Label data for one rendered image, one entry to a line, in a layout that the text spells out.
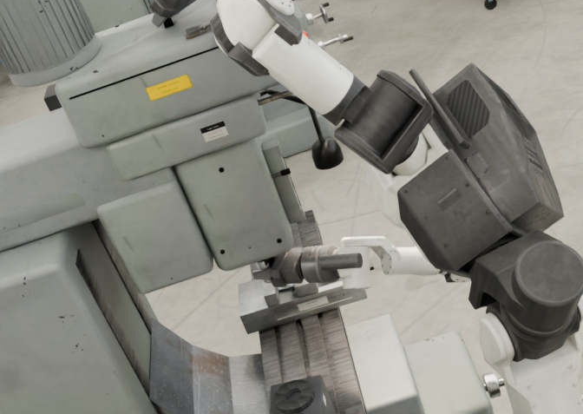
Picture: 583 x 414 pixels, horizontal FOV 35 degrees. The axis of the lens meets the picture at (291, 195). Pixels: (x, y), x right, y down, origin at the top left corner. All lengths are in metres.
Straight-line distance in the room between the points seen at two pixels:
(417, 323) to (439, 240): 2.19
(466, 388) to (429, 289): 1.53
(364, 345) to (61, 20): 1.20
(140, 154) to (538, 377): 0.91
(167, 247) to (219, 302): 2.32
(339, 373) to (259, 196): 0.56
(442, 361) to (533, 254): 1.11
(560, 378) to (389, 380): 0.70
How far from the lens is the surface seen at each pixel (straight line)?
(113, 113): 1.90
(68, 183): 2.00
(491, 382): 2.60
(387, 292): 4.04
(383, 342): 2.51
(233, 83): 1.87
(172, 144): 1.93
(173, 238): 2.05
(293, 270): 2.17
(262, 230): 2.07
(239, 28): 1.55
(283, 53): 1.52
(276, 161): 2.08
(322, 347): 2.44
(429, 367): 2.58
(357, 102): 1.60
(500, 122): 1.67
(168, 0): 1.86
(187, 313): 4.39
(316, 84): 1.55
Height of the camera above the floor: 2.49
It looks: 30 degrees down
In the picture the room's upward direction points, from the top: 21 degrees counter-clockwise
